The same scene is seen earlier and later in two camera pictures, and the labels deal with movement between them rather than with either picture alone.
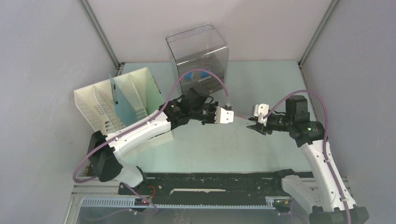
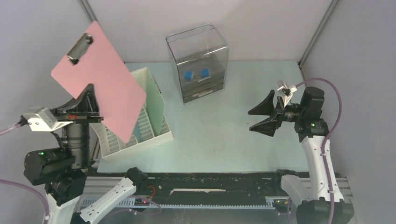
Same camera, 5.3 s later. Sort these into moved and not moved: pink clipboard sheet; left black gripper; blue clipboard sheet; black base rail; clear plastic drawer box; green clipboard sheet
Moved: pink clipboard sheet; blue clipboard sheet; left black gripper
Not moved: clear plastic drawer box; green clipboard sheet; black base rail
